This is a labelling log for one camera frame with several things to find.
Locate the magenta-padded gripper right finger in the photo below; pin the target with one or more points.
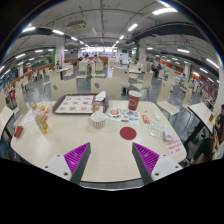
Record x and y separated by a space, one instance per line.
148 160

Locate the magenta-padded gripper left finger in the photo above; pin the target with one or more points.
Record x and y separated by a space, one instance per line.
75 160

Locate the clear yellow-capped drink bottle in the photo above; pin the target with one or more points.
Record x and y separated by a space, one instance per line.
42 124

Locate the red-text notice sticker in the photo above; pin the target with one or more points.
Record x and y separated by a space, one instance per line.
174 147

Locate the flat round red coaster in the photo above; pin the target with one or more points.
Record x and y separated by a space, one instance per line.
128 133

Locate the red sauce packet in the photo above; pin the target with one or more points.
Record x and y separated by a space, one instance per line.
145 119

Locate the crumpled white tissue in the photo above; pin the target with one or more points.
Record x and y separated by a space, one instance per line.
157 116

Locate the white patterned paper cup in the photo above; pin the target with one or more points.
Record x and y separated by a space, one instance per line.
98 120

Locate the brown food tray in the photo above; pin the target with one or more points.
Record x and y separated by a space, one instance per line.
75 104

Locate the fried food piece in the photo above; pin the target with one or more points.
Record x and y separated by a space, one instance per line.
96 108

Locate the red paper cup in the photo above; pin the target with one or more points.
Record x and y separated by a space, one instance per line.
134 101

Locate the crumpled clear plastic wrapper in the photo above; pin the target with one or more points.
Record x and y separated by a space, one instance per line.
45 107

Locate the small red box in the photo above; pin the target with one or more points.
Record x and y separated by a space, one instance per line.
18 132

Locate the white paper napkin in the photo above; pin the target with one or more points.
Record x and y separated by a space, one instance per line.
100 96

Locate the beige side table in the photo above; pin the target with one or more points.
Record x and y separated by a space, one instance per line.
201 112

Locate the person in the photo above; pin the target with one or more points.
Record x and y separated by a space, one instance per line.
156 69
218 126

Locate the group of beige chairs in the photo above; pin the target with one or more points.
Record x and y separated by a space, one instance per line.
146 80

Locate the ceiling air conditioner unit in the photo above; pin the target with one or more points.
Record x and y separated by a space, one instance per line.
76 25

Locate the group of ceiling lights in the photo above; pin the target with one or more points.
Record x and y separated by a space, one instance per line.
163 11

